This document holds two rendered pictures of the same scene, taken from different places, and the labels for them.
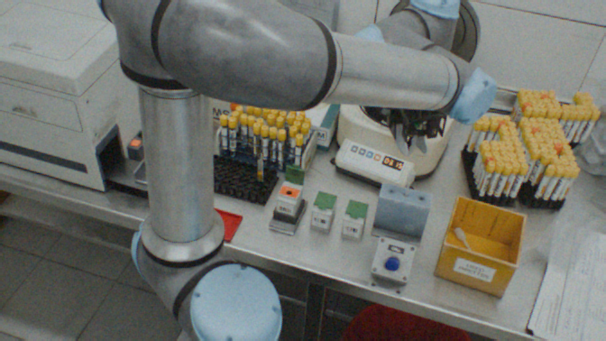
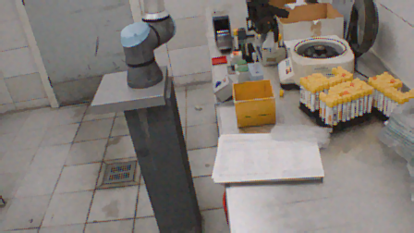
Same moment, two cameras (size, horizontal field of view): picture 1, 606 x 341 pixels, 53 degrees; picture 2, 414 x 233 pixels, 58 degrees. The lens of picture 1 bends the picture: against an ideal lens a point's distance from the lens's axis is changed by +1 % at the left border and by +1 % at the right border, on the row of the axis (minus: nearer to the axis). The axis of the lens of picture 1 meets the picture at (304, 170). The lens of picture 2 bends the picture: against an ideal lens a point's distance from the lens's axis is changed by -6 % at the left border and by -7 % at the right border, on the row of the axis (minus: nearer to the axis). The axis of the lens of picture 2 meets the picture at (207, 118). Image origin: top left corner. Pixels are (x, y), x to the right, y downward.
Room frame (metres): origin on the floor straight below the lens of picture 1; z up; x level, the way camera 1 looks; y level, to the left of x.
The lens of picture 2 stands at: (0.33, -1.44, 1.61)
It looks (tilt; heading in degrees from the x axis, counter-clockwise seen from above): 32 degrees down; 77
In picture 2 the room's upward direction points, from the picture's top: 9 degrees counter-clockwise
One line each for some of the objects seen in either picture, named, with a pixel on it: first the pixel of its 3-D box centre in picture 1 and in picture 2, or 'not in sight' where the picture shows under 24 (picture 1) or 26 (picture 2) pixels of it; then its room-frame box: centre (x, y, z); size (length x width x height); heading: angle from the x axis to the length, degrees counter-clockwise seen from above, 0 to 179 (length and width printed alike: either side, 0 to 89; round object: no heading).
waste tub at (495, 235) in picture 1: (479, 245); (253, 103); (0.74, -0.34, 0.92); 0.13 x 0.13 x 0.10; 72
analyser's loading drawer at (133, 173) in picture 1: (142, 172); (223, 35); (0.87, 0.34, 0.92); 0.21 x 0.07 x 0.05; 75
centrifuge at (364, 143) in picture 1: (394, 125); (315, 62); (1.07, -0.20, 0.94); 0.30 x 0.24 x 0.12; 156
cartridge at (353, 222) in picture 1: (354, 220); (243, 76); (0.80, -0.11, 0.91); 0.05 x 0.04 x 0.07; 165
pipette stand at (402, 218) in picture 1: (401, 212); (256, 80); (0.81, -0.20, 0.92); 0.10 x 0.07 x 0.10; 77
